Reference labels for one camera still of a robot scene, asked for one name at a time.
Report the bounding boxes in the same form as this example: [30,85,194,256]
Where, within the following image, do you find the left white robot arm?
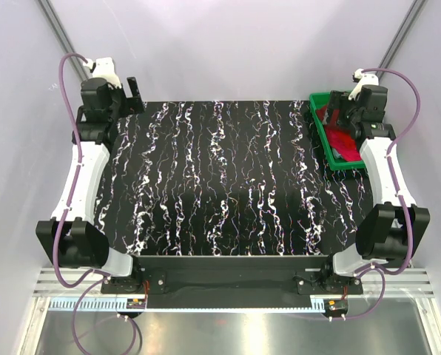
[36,77,144,293]

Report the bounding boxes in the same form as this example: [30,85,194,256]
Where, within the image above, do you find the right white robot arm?
[319,84,430,294]

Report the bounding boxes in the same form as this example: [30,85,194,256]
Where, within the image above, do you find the green plastic bin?
[309,92,366,171]

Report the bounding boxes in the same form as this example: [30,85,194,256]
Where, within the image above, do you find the bright red t shirt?
[323,125,357,150]

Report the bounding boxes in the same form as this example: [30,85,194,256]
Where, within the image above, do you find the pink t shirt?
[331,146,362,163]

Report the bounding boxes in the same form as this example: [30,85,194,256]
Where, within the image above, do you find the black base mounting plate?
[101,256,363,311]

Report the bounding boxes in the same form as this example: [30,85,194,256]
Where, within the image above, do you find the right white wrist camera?
[348,68,379,101]

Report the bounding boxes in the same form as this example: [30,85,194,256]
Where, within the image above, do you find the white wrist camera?
[348,68,379,101]
[83,57,122,89]

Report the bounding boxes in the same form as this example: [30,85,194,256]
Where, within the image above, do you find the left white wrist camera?
[83,57,122,89]

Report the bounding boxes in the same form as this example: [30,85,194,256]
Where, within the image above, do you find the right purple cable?
[292,67,421,321]

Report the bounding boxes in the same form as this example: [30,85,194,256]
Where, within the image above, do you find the purple cable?
[52,53,143,354]
[292,67,421,321]

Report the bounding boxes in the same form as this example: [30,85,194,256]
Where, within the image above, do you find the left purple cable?
[52,53,143,354]

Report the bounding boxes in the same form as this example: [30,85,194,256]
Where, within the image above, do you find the left aluminium frame post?
[36,0,88,81]

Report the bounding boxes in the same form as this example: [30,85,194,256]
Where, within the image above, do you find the aluminium frame post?
[36,0,88,81]
[379,0,428,68]

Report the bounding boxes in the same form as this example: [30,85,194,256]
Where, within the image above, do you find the right aluminium frame post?
[379,0,428,68]

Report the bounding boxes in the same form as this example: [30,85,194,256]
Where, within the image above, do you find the aluminium extrusion rail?
[33,268,435,297]

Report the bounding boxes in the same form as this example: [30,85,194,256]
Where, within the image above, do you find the white slotted cable duct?
[48,295,334,314]

